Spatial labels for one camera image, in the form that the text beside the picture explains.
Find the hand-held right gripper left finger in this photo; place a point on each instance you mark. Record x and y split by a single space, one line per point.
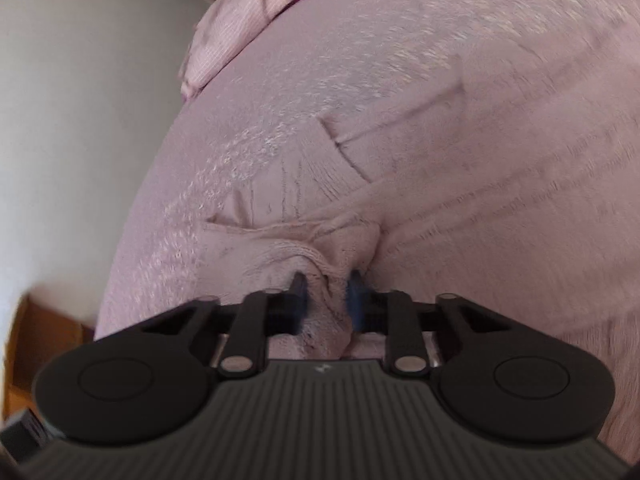
299 305

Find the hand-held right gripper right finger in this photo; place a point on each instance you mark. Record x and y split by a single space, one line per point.
355 302

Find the pink knit sweater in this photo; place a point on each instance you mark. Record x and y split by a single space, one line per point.
450 200

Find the pink floral bedsheet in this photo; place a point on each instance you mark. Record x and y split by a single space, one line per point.
260 110

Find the pink checked pillow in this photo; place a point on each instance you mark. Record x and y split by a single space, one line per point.
235 25

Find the wooden bed frame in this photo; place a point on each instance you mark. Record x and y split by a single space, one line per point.
45 345

